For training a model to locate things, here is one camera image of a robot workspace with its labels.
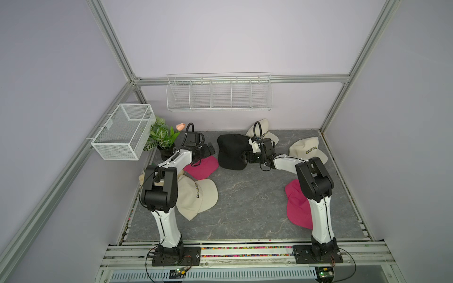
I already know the cream cap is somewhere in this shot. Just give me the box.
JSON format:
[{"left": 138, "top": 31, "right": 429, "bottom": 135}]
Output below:
[
  {"left": 289, "top": 137, "right": 329, "bottom": 164},
  {"left": 176, "top": 175, "right": 218, "bottom": 221},
  {"left": 246, "top": 119, "right": 279, "bottom": 145}
]

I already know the black cap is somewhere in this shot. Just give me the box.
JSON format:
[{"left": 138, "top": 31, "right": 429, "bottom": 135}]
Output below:
[{"left": 217, "top": 134, "right": 251, "bottom": 171}]

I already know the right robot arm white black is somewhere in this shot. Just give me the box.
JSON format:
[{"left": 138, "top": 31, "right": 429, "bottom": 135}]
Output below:
[{"left": 247, "top": 119, "right": 337, "bottom": 260}]

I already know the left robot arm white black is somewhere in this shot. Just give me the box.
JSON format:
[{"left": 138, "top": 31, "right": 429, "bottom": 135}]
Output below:
[{"left": 139, "top": 123, "right": 218, "bottom": 262}]

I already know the pink cap left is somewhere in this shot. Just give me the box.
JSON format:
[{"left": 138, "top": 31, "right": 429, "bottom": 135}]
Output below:
[{"left": 184, "top": 156, "right": 219, "bottom": 180}]

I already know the pink cap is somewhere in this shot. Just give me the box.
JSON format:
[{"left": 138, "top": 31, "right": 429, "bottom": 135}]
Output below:
[
  {"left": 184, "top": 156, "right": 219, "bottom": 180},
  {"left": 285, "top": 180, "right": 313, "bottom": 230}
]

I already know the pink tulip flower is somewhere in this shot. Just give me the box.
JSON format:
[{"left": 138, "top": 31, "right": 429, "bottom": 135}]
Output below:
[{"left": 176, "top": 123, "right": 186, "bottom": 132}]

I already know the black plant pot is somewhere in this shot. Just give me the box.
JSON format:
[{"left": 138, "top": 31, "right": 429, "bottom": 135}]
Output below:
[{"left": 156, "top": 144, "right": 175, "bottom": 161}]

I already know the green artificial plant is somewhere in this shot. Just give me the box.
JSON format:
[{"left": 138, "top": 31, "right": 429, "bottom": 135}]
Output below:
[{"left": 144, "top": 116, "right": 180, "bottom": 151}]

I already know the pink cap right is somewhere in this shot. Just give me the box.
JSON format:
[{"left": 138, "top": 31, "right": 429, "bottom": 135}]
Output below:
[{"left": 285, "top": 180, "right": 313, "bottom": 230}]

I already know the green circuit board left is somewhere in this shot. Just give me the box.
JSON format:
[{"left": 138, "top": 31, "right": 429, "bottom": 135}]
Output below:
[{"left": 168, "top": 269, "right": 186, "bottom": 279}]

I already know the green circuit board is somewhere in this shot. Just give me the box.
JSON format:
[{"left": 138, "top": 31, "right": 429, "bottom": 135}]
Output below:
[
  {"left": 168, "top": 269, "right": 186, "bottom": 279},
  {"left": 315, "top": 267, "right": 335, "bottom": 282}
]

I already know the green circuit board right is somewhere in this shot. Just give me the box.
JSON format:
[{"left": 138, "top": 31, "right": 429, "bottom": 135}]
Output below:
[{"left": 315, "top": 267, "right": 335, "bottom": 282}]

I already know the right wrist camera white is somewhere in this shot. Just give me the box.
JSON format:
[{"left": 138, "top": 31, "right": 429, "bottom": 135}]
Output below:
[{"left": 248, "top": 137, "right": 261, "bottom": 153}]

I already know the long white wire shelf basket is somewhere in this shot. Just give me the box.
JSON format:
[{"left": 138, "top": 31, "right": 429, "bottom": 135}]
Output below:
[{"left": 166, "top": 73, "right": 273, "bottom": 112}]

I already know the white wire cube basket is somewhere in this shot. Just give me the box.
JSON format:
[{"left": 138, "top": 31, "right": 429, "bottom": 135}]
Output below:
[{"left": 91, "top": 103, "right": 156, "bottom": 161}]

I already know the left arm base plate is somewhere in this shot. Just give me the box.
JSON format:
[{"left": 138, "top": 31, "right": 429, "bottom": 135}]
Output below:
[{"left": 151, "top": 246, "right": 201, "bottom": 266}]

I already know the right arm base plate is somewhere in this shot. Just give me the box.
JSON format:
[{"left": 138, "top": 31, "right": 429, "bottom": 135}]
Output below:
[{"left": 293, "top": 245, "right": 343, "bottom": 265}]

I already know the white slotted cable duct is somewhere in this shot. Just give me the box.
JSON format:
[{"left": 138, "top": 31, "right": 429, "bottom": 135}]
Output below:
[{"left": 109, "top": 267, "right": 317, "bottom": 283}]

